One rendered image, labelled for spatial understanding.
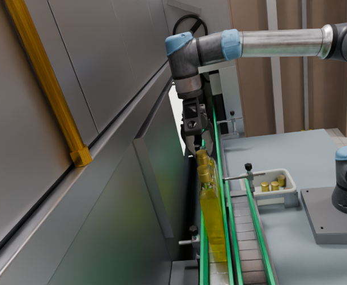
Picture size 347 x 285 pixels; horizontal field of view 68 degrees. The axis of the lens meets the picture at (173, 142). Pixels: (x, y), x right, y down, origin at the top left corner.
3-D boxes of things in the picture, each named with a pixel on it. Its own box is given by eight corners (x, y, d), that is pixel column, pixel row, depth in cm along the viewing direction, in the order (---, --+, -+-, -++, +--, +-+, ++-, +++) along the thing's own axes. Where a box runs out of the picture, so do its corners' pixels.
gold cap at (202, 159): (198, 162, 83) (195, 150, 82) (209, 160, 83) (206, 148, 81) (198, 167, 80) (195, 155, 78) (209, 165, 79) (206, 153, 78)
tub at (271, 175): (240, 188, 128) (238, 173, 125) (287, 182, 124) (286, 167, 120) (244, 211, 113) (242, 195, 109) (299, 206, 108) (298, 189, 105)
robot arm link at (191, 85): (198, 76, 68) (169, 82, 70) (202, 92, 70) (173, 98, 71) (198, 70, 75) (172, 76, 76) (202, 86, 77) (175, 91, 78)
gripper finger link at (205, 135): (217, 146, 84) (208, 121, 81) (218, 155, 79) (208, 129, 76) (208, 149, 85) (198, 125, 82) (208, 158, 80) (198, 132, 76)
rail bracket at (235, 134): (219, 145, 170) (214, 113, 161) (245, 141, 166) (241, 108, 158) (220, 148, 165) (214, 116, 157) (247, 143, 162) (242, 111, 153)
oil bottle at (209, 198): (209, 232, 90) (197, 182, 81) (225, 231, 88) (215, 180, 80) (209, 245, 85) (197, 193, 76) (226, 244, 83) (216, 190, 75)
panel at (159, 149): (184, 127, 159) (171, 73, 146) (189, 126, 159) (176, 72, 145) (164, 238, 78) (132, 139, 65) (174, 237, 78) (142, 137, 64)
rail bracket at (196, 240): (184, 255, 84) (175, 224, 78) (205, 254, 82) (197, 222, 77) (184, 266, 80) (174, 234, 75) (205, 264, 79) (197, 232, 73)
